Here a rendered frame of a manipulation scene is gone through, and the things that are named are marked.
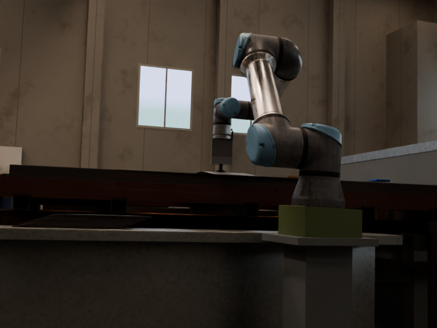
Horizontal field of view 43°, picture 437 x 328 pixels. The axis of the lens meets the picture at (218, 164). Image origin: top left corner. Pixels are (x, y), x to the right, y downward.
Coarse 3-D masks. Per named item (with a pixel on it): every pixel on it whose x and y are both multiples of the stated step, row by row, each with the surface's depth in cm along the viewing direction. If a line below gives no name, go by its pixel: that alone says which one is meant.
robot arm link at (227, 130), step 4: (216, 124) 223; (220, 124) 222; (224, 124) 223; (216, 128) 223; (220, 128) 222; (224, 128) 222; (228, 128) 223; (216, 132) 223; (220, 132) 222; (224, 132) 222; (228, 132) 223
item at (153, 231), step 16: (96, 240) 152; (112, 240) 153; (128, 240) 154; (144, 240) 155; (160, 240) 157; (176, 240) 158; (192, 240) 159; (208, 240) 160; (224, 240) 162; (240, 240) 163; (256, 240) 165; (384, 240) 176; (400, 240) 178
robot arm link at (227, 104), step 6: (222, 102) 212; (228, 102) 211; (234, 102) 212; (240, 102) 215; (246, 102) 216; (222, 108) 212; (228, 108) 211; (234, 108) 212; (240, 108) 212; (246, 108) 215; (222, 114) 214; (228, 114) 211; (234, 114) 212; (240, 114) 215; (246, 114) 215
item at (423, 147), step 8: (416, 144) 232; (424, 144) 227; (432, 144) 222; (368, 152) 269; (376, 152) 262; (384, 152) 255; (392, 152) 249; (400, 152) 243; (408, 152) 237; (416, 152) 232; (344, 160) 291; (352, 160) 283; (360, 160) 275; (368, 160) 268
